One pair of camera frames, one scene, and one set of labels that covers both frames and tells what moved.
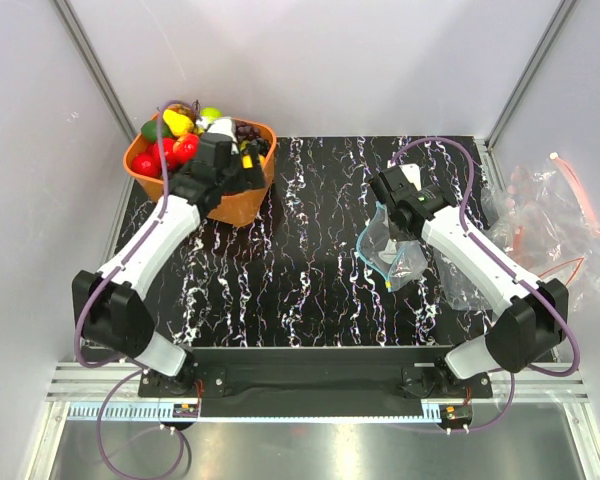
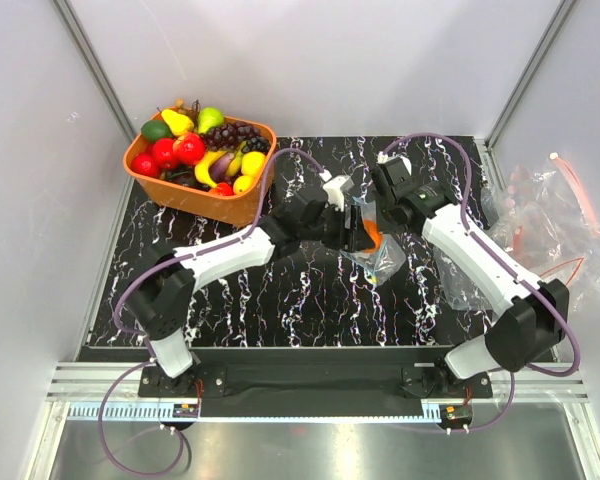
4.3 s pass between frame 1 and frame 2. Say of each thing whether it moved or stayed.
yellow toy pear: stayed
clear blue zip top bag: moved
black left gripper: moved
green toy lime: stayed
